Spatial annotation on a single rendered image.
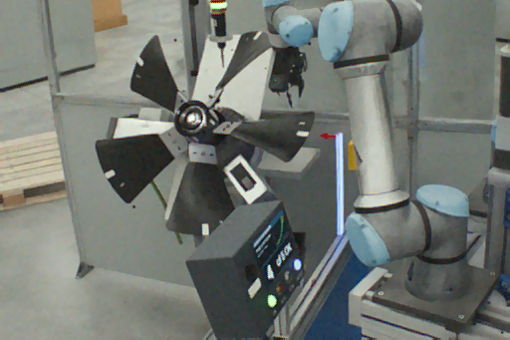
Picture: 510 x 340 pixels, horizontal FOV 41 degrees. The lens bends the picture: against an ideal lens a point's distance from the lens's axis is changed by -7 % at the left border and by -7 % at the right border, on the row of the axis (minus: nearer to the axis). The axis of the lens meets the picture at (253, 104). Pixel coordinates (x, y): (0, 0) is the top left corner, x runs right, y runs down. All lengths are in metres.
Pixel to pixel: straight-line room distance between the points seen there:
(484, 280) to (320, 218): 1.49
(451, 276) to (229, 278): 0.49
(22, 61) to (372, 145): 6.48
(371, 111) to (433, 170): 1.43
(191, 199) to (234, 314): 0.78
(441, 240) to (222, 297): 0.47
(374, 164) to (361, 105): 0.12
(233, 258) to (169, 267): 2.20
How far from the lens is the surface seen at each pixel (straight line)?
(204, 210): 2.12
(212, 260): 1.35
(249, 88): 2.47
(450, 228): 1.49
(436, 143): 2.78
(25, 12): 7.63
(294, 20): 1.77
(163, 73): 2.32
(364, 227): 1.42
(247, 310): 1.38
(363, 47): 1.40
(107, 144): 2.30
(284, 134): 2.10
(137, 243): 3.55
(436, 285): 1.55
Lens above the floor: 1.91
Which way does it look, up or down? 18 degrees down
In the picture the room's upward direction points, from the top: 4 degrees counter-clockwise
